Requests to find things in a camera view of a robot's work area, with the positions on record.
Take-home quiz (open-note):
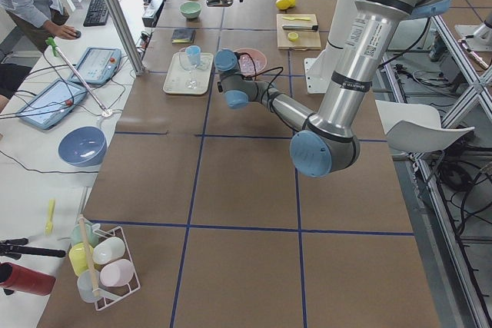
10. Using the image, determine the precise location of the wooden cutting board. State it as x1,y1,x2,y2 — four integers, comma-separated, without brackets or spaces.
276,14,321,50

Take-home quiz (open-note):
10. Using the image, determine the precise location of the near teach pendant tablet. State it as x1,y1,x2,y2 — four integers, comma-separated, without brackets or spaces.
15,78,88,130

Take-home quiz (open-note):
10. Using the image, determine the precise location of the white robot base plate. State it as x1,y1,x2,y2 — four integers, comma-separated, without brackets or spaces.
304,55,330,94

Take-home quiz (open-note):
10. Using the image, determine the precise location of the green ceramic bowl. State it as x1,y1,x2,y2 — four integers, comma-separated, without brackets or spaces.
179,2,201,20

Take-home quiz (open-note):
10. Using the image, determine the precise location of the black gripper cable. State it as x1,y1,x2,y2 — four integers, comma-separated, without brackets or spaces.
217,66,285,114

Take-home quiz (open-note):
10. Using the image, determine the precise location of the wooden rack dowel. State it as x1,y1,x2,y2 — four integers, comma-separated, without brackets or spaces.
78,215,101,300

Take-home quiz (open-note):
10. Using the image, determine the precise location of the yellow plastic knife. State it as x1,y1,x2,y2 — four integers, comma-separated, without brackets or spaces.
281,16,311,22

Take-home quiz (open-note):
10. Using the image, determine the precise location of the pink cup in rack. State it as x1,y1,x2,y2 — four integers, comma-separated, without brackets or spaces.
100,259,135,287

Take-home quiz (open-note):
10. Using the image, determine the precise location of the clear wine glass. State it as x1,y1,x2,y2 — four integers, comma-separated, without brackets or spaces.
178,48,198,89

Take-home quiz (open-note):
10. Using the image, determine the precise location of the lemon half slice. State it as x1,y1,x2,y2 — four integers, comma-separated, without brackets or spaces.
288,31,300,42

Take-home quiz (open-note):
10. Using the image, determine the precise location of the teach pendant tablet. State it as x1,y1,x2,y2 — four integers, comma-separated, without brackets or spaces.
75,47,122,86
15,78,88,130

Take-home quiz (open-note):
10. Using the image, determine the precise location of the red cylinder bottle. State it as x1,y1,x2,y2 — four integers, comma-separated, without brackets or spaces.
1,262,56,296

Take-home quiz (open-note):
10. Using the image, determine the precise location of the white bear tray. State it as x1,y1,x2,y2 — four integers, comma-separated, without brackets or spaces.
162,48,213,95

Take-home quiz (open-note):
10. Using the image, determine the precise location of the black keyboard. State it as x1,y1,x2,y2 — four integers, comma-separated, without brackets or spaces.
83,0,109,27

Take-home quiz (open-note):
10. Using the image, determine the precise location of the grey folded cloth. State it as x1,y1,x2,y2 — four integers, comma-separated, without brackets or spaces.
171,28,196,45

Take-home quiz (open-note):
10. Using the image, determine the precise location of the white cup in rack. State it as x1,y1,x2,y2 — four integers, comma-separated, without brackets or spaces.
92,237,125,265

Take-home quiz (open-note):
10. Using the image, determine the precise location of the aluminium frame post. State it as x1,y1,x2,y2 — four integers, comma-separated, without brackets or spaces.
105,0,145,76

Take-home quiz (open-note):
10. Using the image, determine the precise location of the white wire cup rack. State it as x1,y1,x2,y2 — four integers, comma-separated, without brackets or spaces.
68,216,141,311

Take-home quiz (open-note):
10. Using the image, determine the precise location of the far teach pendant tablet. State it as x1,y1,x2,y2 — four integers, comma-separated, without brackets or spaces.
75,47,122,86

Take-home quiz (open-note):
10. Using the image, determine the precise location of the clear cup in rack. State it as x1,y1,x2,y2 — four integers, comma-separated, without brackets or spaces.
77,270,101,303

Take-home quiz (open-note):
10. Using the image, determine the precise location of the yellow cup in rack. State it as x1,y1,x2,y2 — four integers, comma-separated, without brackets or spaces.
68,242,88,277

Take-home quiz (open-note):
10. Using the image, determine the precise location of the yellow plastic fork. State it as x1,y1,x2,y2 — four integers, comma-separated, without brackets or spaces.
45,199,56,236

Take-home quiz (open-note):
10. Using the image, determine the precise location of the pile of clear ice cubes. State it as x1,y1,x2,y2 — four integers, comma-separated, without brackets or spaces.
239,53,261,75

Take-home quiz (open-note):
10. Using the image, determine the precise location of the steel knife handle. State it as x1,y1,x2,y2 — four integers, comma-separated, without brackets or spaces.
281,25,318,31

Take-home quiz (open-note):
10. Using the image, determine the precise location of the green cup in rack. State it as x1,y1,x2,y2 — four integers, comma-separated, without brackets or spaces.
71,220,99,247

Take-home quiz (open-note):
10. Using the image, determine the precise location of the light blue plastic cup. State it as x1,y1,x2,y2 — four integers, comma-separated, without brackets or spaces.
185,45,201,71

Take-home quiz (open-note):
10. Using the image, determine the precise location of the stainless steel ice scoop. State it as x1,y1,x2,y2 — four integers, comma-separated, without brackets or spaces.
206,0,234,8

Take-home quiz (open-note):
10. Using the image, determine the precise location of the pink bowl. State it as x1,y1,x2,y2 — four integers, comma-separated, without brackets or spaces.
234,48,267,76

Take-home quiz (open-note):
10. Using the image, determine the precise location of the white chair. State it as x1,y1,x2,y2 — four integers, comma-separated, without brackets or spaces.
376,100,474,153

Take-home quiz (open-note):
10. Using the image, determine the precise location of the blue bowl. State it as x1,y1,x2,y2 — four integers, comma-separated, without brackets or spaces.
58,126,107,167

